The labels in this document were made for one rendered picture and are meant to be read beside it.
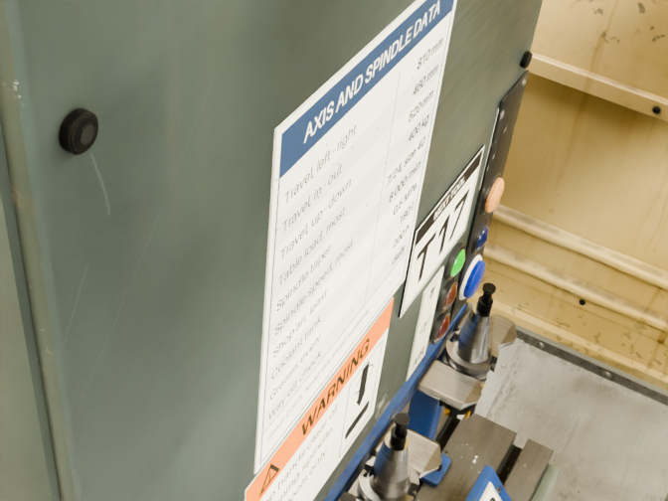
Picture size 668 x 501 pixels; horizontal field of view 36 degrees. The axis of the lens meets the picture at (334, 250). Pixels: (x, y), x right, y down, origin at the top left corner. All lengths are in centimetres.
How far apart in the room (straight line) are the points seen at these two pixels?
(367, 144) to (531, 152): 114
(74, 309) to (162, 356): 7
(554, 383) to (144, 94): 153
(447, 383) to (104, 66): 98
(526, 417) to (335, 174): 135
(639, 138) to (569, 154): 11
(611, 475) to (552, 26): 72
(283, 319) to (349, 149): 8
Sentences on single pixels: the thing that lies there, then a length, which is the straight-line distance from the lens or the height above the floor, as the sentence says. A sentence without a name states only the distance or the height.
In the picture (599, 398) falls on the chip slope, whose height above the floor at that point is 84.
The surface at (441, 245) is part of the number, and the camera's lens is 65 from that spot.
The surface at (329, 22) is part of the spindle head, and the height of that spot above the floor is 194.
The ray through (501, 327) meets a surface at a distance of 129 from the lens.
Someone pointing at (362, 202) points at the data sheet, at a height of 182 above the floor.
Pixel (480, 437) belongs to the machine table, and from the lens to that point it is 158.
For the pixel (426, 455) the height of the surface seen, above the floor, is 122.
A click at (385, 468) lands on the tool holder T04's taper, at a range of 106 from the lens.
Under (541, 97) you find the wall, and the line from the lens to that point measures 153.
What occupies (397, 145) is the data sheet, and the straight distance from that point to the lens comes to 49.
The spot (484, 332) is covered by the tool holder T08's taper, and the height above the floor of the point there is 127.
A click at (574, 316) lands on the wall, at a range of 173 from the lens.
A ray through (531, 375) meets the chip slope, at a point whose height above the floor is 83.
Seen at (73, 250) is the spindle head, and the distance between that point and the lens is 28.
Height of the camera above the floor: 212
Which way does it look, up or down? 42 degrees down
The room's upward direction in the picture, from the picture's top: 7 degrees clockwise
